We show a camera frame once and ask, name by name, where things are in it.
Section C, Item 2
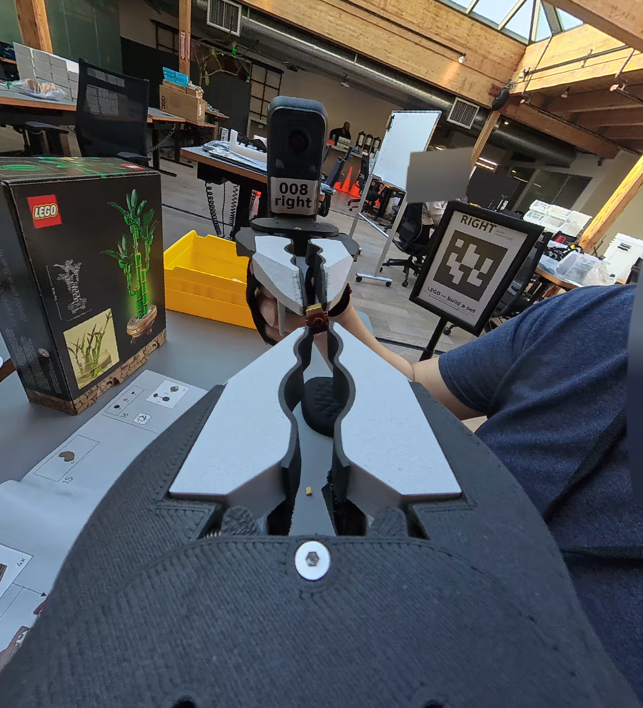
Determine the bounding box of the wooden desk with coiled cable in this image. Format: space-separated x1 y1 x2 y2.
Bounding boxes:
180 141 278 240

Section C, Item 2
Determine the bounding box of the white rolling whiteboard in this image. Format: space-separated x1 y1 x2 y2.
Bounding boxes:
349 110 444 287

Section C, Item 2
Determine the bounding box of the lego instruction booklet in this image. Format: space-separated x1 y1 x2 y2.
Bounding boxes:
0 369 212 687

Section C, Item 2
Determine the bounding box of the black mesh office chair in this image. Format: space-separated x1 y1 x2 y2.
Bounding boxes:
23 58 153 167

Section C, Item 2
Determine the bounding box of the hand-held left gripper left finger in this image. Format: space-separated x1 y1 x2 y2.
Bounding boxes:
169 325 311 534

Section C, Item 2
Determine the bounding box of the black swivel office chair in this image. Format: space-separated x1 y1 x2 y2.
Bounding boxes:
379 202 441 287

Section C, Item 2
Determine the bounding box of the stack of clear plastic bins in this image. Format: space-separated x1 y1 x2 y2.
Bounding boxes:
522 202 643 287

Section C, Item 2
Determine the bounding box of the wooden desk with boxes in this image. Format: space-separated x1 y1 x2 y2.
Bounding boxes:
0 69 229 172

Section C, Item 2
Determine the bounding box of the stack of grey boxes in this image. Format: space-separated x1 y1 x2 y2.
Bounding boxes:
13 43 80 101

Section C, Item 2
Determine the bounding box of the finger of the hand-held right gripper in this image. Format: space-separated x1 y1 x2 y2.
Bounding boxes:
312 241 355 310
251 235 308 317

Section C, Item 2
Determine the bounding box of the black coiled cable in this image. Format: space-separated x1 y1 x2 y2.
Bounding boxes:
204 178 240 240

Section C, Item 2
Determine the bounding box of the grey ventilation duct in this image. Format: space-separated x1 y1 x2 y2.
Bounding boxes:
241 15 579 167

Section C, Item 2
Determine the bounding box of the person in blue shirt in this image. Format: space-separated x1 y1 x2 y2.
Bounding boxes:
439 285 643 708

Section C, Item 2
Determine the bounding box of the yellow plastic bin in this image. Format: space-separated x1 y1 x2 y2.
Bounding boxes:
164 229 258 330

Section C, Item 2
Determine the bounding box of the black lego set box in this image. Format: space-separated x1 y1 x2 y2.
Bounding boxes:
0 156 167 416

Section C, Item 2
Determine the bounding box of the person's right hand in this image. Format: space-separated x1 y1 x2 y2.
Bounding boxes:
255 285 358 346

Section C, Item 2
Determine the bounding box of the white air vent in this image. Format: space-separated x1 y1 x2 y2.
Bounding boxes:
206 0 243 36
446 97 480 130

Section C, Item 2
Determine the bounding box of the black framed marker sign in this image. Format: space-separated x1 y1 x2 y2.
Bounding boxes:
409 200 545 361

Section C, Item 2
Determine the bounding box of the person's right forearm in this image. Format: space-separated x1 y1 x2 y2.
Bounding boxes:
334 310 485 421

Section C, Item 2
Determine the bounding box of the brown cardboard box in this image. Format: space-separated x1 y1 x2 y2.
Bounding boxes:
159 83 207 124

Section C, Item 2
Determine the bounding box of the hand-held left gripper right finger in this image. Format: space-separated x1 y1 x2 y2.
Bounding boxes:
326 322 463 534

